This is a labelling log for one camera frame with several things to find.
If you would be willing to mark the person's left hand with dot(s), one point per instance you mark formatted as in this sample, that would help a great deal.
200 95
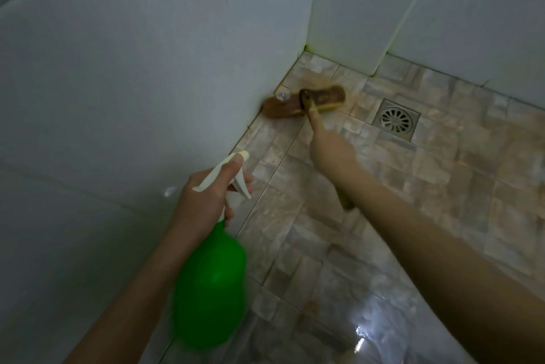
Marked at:
200 206

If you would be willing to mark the person's right hand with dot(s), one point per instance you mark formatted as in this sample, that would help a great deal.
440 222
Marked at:
330 151

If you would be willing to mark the person's left thumb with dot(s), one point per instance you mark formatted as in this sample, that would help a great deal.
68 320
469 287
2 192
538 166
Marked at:
228 172

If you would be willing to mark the brown scrub brush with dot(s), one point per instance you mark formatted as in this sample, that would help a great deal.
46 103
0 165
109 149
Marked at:
304 102

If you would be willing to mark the green spray bottle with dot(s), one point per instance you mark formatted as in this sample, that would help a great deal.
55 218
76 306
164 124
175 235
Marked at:
210 283

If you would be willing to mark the person's left forearm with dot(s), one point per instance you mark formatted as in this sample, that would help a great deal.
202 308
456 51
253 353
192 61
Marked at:
136 300

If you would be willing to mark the person's right forearm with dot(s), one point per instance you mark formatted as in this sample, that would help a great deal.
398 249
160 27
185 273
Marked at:
447 266

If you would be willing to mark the metal floor drain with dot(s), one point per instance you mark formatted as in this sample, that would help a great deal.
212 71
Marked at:
396 119

